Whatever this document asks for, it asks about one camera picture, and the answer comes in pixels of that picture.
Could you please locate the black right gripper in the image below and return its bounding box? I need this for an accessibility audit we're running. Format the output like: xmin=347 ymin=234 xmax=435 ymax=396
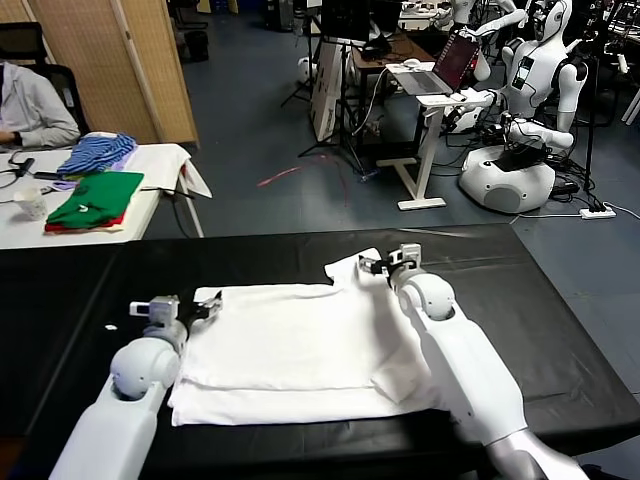
xmin=357 ymin=254 xmax=402 ymax=287

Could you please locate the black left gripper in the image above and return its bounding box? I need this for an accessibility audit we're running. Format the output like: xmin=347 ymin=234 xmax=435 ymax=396
xmin=177 ymin=289 xmax=224 ymax=327

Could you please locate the white t-shirt with red print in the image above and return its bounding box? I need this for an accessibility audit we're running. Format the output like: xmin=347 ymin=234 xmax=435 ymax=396
xmin=167 ymin=247 xmax=451 ymax=427

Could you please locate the blue striped clothes pile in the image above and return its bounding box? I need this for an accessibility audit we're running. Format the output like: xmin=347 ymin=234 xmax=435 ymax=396
xmin=57 ymin=132 xmax=139 ymax=176

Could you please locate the white side table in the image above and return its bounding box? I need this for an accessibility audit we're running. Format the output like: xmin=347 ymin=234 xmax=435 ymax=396
xmin=0 ymin=143 xmax=205 ymax=251

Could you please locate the white laptop stand desk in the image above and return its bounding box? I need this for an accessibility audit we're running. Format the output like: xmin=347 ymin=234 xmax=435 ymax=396
xmin=375 ymin=91 xmax=494 ymax=212

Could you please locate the white cloth bag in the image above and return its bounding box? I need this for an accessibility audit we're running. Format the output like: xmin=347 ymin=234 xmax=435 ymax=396
xmin=117 ymin=143 xmax=214 ymax=201

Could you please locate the green folded shirt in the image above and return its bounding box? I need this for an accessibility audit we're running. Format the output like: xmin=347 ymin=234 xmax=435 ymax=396
xmin=47 ymin=171 xmax=145 ymax=231

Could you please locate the lavender folded cloth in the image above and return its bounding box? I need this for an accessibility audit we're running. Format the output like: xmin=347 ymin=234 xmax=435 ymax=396
xmin=107 ymin=148 xmax=137 ymax=173

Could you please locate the red folded shirt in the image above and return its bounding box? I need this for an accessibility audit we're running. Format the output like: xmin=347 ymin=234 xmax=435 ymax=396
xmin=44 ymin=214 xmax=125 ymax=234

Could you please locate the white printed board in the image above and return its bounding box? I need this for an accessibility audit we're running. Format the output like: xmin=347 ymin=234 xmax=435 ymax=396
xmin=308 ymin=41 xmax=346 ymax=146

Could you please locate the grey laptop with red screen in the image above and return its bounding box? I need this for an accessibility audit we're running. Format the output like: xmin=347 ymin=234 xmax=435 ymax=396
xmin=387 ymin=32 xmax=480 ymax=96

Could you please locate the white paper cup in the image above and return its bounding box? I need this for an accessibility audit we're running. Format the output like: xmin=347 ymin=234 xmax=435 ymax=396
xmin=13 ymin=187 xmax=50 ymax=224

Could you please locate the black tripod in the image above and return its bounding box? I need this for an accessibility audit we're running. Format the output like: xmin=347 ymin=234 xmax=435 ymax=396
xmin=279 ymin=9 xmax=326 ymax=109

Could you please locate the brown wooden desk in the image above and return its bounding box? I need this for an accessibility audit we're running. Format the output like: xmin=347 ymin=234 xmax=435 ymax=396
xmin=349 ymin=32 xmax=436 ymax=155

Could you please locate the white power strip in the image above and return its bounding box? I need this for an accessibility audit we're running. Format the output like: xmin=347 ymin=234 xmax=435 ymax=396
xmin=578 ymin=201 xmax=617 ymax=220

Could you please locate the black monitor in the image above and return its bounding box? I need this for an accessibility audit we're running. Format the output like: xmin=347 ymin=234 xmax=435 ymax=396
xmin=319 ymin=0 xmax=371 ymax=45

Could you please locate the white humanoid robot on base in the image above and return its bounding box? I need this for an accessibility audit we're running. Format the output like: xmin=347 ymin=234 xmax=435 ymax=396
xmin=439 ymin=0 xmax=589 ymax=216

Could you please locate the black stand pole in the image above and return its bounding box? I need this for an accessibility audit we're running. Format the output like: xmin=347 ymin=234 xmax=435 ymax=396
xmin=579 ymin=29 xmax=604 ymax=194

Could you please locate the black trash bin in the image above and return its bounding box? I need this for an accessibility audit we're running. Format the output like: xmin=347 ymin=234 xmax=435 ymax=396
xmin=183 ymin=31 xmax=210 ymax=64

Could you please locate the seated person in white hoodie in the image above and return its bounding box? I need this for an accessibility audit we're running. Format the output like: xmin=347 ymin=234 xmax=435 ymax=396
xmin=0 ymin=60 xmax=82 ymax=154

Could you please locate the black office chair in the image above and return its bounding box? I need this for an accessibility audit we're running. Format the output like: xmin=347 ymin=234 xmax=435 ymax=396
xmin=0 ymin=22 xmax=91 ymax=146

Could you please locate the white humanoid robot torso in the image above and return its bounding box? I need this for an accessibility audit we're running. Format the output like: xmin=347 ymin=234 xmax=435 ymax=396
xmin=432 ymin=0 xmax=529 ymax=38

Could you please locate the bamboo folding screen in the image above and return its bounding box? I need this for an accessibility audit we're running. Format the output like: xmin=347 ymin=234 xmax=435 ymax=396
xmin=0 ymin=0 xmax=201 ymax=150

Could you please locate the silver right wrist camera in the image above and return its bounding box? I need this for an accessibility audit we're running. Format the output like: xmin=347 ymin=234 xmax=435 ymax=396
xmin=388 ymin=243 xmax=422 ymax=271

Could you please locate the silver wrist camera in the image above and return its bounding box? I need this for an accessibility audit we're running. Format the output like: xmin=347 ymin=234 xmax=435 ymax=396
xmin=129 ymin=294 xmax=180 ymax=329
xmin=388 ymin=243 xmax=422 ymax=271

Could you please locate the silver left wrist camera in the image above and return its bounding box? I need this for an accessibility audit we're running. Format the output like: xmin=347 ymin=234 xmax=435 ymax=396
xmin=129 ymin=294 xmax=180 ymax=329

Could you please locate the red cable on floor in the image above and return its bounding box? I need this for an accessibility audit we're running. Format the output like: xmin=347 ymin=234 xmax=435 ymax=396
xmin=256 ymin=153 xmax=351 ymax=209

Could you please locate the black cable with remote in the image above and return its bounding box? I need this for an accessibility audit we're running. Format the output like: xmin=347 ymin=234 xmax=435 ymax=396
xmin=0 ymin=151 xmax=36 ymax=190

